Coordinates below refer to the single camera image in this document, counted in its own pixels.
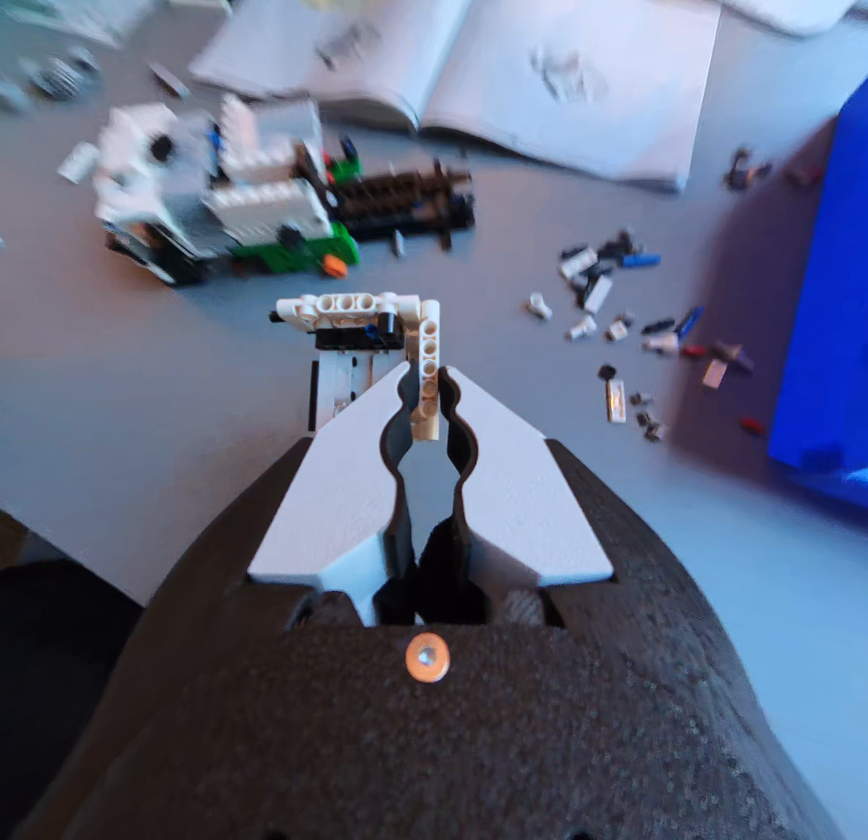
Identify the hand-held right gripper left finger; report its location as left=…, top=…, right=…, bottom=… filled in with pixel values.
left=247, top=360, right=416, bottom=627

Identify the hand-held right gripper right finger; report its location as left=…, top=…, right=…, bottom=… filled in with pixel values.
left=437, top=365, right=616, bottom=610

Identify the white angled lego beam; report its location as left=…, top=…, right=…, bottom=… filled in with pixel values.
left=409, top=299, right=443, bottom=442

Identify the white lego panel assembly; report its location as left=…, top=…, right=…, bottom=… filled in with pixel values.
left=270, top=292, right=425, bottom=435

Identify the pile of small lego parts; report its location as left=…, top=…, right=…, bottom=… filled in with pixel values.
left=524, top=145, right=825, bottom=448

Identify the white green lego truck model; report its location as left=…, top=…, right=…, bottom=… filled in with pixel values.
left=91, top=94, right=477, bottom=288

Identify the grey lego beam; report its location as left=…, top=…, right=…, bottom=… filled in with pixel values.
left=146, top=62, right=192, bottom=102

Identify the blue plastic bin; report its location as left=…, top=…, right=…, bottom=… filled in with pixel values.
left=768, top=74, right=868, bottom=509

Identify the open instruction booklet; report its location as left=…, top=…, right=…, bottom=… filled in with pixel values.
left=190, top=0, right=723, bottom=193

